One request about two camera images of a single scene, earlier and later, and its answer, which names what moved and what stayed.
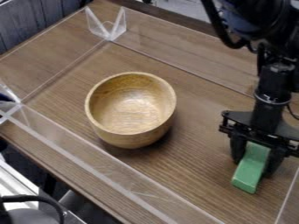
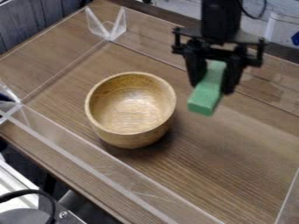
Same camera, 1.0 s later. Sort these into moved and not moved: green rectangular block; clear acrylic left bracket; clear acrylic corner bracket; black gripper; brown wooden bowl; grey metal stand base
Moved: black gripper; green rectangular block
Not moved: grey metal stand base; brown wooden bowl; clear acrylic left bracket; clear acrylic corner bracket
